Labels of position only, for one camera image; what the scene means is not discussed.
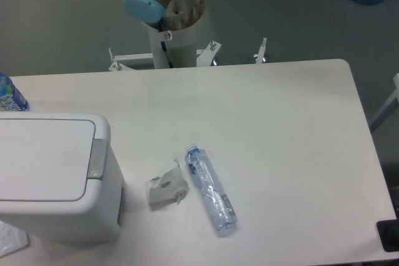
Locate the white plastic trash can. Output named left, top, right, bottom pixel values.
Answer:
left=1, top=112, right=125, bottom=242

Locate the black table cable grommet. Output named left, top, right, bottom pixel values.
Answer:
left=377, top=219, right=398, bottom=252

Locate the black cable on pedestal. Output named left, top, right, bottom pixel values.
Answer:
left=160, top=40, right=175, bottom=69

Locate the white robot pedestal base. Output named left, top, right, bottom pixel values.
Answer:
left=107, top=0, right=269, bottom=72

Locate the crumpled white tissue packet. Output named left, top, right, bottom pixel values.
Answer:
left=145, top=158, right=188, bottom=211

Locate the clear empty plastic bottle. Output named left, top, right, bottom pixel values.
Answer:
left=185, top=143, right=238, bottom=236

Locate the blue labelled water bottle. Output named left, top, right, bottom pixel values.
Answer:
left=1, top=73, right=29, bottom=112

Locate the white paper under trash can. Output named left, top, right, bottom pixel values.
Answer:
left=1, top=221, right=30, bottom=257

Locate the grey lid push button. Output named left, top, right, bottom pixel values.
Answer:
left=87, top=139, right=108, bottom=180

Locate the white trash can lid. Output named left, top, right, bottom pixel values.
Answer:
left=1, top=119, right=95, bottom=201

